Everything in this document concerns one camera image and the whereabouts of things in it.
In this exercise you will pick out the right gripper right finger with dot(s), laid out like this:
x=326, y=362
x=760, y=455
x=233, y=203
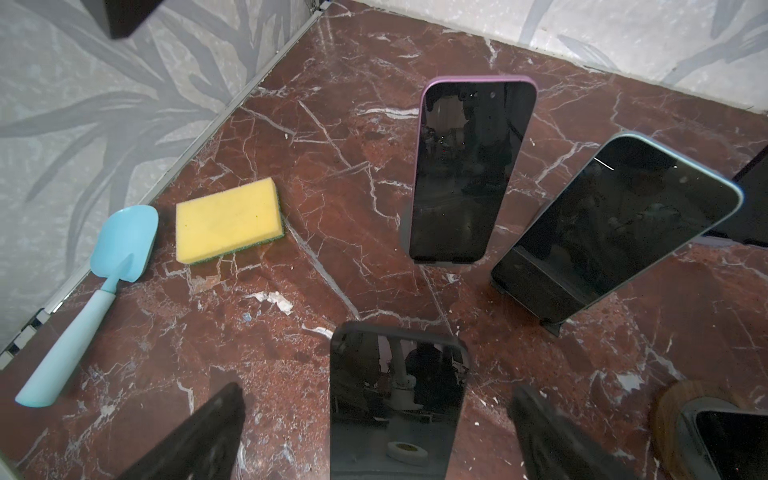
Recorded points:
x=553, y=447

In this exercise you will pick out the purple-edged phone on stand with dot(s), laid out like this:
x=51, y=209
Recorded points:
x=471, y=130

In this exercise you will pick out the black phone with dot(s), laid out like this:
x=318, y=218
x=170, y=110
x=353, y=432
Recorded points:
x=396, y=397
x=748, y=225

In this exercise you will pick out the green-edged phone on stand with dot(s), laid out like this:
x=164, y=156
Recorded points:
x=633, y=204

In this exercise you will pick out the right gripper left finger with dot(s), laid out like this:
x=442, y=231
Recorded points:
x=205, y=446

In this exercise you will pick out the yellow sponge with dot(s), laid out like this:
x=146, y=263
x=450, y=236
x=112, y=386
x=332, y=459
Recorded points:
x=228, y=221

